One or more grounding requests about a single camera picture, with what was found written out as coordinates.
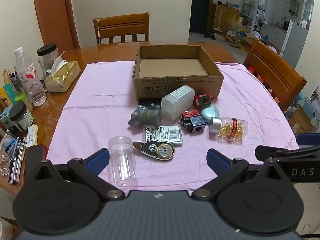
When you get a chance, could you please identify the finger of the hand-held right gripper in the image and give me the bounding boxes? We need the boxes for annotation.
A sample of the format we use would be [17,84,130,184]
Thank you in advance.
[297,133,320,146]
[254,145,320,162]

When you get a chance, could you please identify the wooden cabinet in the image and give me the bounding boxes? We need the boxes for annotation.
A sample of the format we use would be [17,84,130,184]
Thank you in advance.
[213,3,242,33]

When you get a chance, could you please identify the wooden chair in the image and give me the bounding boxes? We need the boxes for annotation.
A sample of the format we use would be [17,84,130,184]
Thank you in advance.
[243,39,307,112]
[93,12,150,46]

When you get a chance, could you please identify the wall water heater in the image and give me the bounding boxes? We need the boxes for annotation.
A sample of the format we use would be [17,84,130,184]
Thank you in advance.
[288,0,301,16]

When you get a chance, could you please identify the red and green toy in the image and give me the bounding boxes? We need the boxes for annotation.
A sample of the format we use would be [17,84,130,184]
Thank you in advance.
[193,94,215,109]

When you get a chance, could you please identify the teal oval case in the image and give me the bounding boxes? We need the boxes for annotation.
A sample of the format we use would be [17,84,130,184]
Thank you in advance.
[201,105,221,123]

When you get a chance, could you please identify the dark jar black lid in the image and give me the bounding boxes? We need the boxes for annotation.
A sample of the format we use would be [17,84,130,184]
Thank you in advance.
[8,102,35,132]

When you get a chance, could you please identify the clear labelled card case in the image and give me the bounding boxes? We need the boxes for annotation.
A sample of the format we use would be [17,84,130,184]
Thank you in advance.
[142,124,184,147]

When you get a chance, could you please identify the gold tissue pack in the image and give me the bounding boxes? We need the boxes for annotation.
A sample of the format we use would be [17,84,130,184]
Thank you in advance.
[44,54,82,93]

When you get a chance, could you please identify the blue small box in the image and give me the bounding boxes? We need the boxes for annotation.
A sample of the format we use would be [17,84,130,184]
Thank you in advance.
[0,105,16,131]

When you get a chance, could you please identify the pink table cloth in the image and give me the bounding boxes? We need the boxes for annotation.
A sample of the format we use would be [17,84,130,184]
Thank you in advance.
[46,61,300,198]

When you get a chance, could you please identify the clear plastic jar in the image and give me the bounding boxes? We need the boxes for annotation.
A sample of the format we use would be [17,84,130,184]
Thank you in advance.
[107,135,137,187]

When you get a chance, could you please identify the brown cardboard carton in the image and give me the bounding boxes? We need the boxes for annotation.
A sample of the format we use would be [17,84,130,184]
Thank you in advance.
[243,31,263,46]

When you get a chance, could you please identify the correction tape dispenser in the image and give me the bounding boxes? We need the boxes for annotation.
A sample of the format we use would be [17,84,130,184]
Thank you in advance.
[133,141,175,161]

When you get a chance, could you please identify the black flat plate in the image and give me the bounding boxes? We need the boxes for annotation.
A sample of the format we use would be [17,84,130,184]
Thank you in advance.
[138,98,162,111]

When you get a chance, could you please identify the golden capsule bottle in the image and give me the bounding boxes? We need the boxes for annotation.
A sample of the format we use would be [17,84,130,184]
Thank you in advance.
[209,116,248,140]

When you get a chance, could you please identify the clear jar black lid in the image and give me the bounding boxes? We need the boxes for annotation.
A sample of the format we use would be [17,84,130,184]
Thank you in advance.
[37,43,60,78]

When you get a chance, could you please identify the white refrigerator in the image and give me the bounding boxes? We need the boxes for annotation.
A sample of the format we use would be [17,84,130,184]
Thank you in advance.
[281,20,313,68]

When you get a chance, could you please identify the red snack packets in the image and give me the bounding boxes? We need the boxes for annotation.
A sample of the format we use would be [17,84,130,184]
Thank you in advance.
[248,65,278,98]

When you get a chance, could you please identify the cardboard box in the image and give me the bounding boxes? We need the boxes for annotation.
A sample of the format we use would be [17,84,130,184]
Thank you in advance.
[132,44,224,100]

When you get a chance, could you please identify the black cube toy red caps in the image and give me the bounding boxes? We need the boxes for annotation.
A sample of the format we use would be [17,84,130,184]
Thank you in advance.
[180,109,206,133]

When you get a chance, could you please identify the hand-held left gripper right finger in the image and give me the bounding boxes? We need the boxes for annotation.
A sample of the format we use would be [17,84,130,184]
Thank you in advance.
[191,148,294,201]

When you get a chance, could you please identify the green cup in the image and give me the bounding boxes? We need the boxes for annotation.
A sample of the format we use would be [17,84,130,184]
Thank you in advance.
[14,92,33,111]

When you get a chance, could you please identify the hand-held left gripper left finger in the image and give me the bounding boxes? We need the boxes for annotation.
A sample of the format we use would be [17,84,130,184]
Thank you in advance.
[24,144,125,201]

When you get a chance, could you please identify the clear water bottle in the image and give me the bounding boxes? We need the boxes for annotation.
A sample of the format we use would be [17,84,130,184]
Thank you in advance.
[14,47,47,107]

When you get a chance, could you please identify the bundle of pens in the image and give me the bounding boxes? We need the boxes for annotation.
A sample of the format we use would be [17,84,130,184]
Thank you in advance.
[7,135,28,186]

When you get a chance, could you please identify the pen holder with pens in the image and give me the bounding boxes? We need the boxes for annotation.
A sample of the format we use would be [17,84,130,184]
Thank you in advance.
[3,67,25,93]

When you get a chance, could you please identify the grey toy dog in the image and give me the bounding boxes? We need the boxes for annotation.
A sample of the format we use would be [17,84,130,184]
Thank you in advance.
[128,104,163,128]

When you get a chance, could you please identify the wooden door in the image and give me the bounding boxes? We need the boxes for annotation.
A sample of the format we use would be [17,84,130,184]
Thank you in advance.
[32,0,81,50]

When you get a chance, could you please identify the white plastic bottle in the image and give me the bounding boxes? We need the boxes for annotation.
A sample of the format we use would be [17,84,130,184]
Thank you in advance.
[161,85,195,120]

